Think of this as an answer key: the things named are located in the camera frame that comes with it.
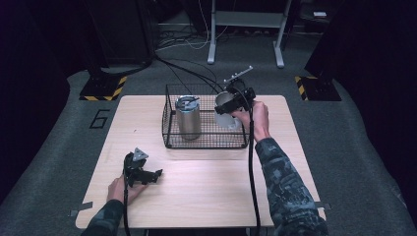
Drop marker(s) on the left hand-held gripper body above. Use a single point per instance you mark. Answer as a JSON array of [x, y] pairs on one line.
[[133, 168]]

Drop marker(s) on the black yellow striped stand base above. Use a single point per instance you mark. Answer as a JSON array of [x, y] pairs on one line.
[[319, 88], [101, 88]]

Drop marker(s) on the black cabinet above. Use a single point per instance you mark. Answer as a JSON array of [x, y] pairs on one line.
[[121, 29]]

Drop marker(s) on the small white box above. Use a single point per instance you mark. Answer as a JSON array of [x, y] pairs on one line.
[[320, 14]]

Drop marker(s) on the person's left hand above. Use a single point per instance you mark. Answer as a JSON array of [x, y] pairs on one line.
[[119, 193]]

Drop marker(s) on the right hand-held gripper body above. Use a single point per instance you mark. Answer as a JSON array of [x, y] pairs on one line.
[[242, 93]]

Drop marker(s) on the steel tumbler with lid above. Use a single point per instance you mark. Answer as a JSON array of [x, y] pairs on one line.
[[188, 119]]

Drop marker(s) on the dark curtain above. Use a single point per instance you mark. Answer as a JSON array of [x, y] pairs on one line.
[[377, 65], [29, 82]]

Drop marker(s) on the white metal desk frame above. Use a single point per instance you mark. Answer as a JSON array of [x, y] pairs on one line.
[[249, 19]]

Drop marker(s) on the grey tape strip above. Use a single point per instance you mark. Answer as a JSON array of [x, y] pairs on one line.
[[82, 208], [325, 206]]

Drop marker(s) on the person's right hand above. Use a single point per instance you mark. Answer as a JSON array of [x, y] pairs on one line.
[[259, 121]]

